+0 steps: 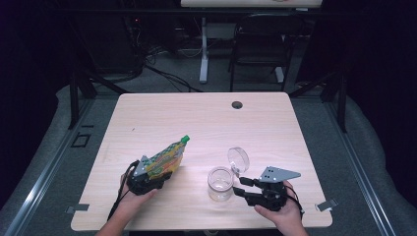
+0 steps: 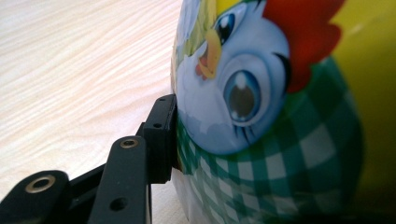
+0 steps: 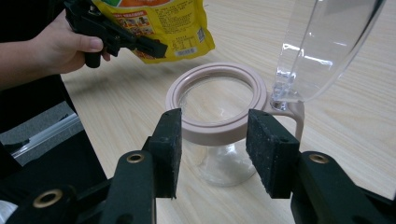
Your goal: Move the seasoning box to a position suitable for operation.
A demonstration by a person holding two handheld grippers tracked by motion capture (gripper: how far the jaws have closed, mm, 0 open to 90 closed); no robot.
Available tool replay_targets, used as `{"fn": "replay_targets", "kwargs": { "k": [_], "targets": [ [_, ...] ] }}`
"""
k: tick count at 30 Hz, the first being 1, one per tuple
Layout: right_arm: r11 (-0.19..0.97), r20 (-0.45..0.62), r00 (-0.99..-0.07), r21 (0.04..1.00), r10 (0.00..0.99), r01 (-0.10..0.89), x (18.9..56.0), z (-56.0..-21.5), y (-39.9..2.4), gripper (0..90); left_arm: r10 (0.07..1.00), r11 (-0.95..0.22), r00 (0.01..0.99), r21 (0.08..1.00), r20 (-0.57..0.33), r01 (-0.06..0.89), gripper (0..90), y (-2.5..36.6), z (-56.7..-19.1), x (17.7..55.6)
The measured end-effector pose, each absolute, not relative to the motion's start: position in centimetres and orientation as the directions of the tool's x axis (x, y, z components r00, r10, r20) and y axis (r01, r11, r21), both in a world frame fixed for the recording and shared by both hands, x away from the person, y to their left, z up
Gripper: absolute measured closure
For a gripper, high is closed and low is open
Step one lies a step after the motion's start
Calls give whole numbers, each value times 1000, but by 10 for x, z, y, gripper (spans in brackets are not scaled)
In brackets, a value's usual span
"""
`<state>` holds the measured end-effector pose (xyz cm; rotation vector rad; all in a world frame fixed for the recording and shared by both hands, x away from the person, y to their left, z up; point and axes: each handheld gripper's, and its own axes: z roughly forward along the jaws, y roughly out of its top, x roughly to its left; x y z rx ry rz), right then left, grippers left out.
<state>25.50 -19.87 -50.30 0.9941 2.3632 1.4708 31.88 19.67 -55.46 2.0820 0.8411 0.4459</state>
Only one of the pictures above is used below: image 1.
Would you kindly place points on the black chair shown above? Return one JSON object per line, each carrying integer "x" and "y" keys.
{"x": 262, "y": 42}

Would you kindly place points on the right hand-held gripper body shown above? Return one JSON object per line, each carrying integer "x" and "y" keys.
{"x": 270, "y": 196}

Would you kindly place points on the person's right hand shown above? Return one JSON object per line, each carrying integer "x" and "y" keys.
{"x": 290, "y": 216}

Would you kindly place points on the grey tape strip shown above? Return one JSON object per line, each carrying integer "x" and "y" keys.
{"x": 326, "y": 205}
{"x": 78, "y": 207}

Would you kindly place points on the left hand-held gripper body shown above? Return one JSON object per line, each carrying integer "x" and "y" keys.
{"x": 141, "y": 185}

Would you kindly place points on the aluminium floor rail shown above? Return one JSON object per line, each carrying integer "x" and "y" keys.
{"x": 360, "y": 173}
{"x": 49, "y": 170}

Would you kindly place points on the black equipment cabinet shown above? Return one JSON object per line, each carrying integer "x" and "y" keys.
{"x": 114, "y": 46}

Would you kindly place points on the person's left hand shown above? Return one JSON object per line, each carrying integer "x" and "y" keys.
{"x": 129, "y": 205}

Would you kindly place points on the colourful snack bag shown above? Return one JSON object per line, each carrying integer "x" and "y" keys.
{"x": 165, "y": 160}

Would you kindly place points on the white desk with white legs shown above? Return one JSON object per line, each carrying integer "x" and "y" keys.
{"x": 246, "y": 3}

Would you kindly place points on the black metal stand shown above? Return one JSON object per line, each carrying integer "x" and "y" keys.
{"x": 342, "y": 105}
{"x": 73, "y": 98}

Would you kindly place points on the clear jar with hinged lid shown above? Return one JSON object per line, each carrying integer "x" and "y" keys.
{"x": 220, "y": 183}

